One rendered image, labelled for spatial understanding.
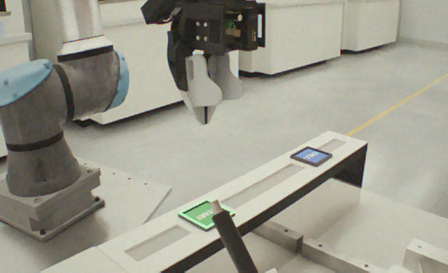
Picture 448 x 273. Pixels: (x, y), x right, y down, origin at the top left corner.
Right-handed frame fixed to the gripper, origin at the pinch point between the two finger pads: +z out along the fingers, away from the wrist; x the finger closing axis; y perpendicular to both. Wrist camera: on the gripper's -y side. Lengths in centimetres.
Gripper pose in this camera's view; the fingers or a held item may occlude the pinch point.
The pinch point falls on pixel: (200, 113)
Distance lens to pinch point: 54.5
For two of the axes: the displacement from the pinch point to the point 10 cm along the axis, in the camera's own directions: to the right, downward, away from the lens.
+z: 0.0, 9.3, 3.6
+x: 6.8, -2.7, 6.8
